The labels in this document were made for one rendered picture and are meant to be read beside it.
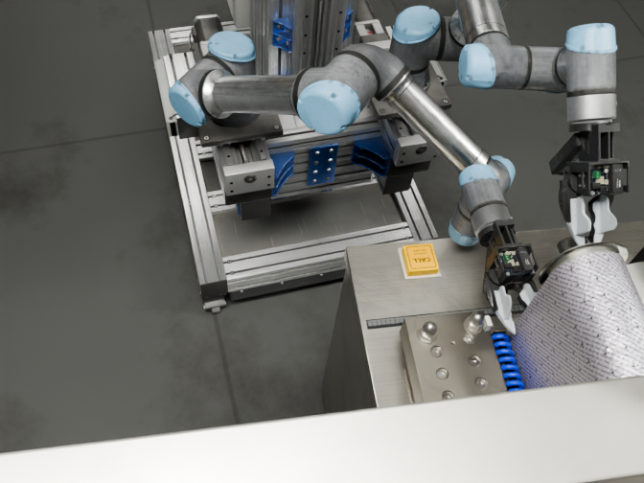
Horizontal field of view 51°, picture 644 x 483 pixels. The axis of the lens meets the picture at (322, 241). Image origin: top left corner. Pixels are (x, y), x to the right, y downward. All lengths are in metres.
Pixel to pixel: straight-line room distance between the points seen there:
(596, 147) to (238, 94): 0.79
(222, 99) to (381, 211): 1.04
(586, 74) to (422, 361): 0.57
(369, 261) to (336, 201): 0.96
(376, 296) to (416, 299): 0.09
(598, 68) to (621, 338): 0.42
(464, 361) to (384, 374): 0.18
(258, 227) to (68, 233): 0.75
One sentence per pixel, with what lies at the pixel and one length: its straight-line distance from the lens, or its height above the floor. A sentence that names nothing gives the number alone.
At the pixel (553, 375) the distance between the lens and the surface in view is 1.22.
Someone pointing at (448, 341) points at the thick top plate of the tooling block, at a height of 1.03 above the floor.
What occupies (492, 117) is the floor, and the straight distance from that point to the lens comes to 3.20.
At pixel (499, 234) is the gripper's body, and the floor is 1.16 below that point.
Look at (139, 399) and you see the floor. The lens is 2.37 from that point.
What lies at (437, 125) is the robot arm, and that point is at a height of 1.12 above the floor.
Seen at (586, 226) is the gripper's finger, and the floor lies 1.31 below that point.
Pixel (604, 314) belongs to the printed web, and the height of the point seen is 1.30.
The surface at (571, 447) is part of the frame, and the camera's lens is 0.61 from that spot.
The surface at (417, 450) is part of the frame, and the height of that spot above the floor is 1.65.
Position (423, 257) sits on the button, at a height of 0.92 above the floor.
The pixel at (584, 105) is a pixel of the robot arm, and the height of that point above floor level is 1.44.
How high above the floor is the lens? 2.19
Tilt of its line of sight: 57 degrees down
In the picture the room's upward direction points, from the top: 8 degrees clockwise
